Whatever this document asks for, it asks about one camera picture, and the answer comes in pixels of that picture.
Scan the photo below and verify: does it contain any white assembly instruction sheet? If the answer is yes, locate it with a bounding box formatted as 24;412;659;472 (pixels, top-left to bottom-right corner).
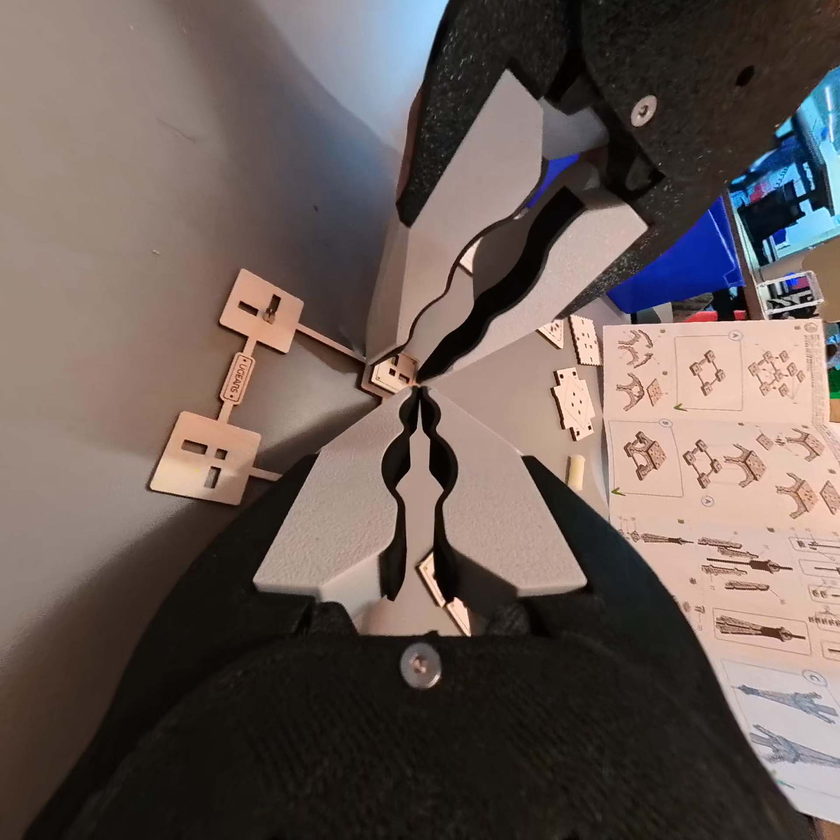
600;318;840;821

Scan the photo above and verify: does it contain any clear plastic holder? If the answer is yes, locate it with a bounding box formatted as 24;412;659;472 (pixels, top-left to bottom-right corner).
755;272;824;319

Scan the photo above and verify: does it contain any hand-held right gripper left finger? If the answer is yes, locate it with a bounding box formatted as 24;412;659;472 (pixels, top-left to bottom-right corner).
252;386;421;636

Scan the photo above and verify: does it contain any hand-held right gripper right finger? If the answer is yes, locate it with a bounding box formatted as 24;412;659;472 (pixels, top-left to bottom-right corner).
419;386;587;636

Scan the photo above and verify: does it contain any grey desk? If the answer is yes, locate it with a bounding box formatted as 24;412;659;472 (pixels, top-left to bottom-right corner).
0;0;614;840

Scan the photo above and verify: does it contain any blue plastic bin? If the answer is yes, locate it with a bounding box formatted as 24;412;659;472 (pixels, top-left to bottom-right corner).
607;193;746;316

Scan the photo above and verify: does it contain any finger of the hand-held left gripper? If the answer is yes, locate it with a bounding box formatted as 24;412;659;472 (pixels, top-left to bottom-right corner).
420;185;651;384
364;69;609;367

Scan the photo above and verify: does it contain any beige board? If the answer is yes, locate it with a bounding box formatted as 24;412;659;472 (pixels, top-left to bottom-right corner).
804;239;840;322

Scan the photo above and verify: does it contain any cross-shaped wooden plate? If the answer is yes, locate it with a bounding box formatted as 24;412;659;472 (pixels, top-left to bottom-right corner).
551;367;597;442

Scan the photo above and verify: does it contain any wooden four-square connector frame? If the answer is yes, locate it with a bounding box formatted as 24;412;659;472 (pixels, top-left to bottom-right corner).
149;268;422;508

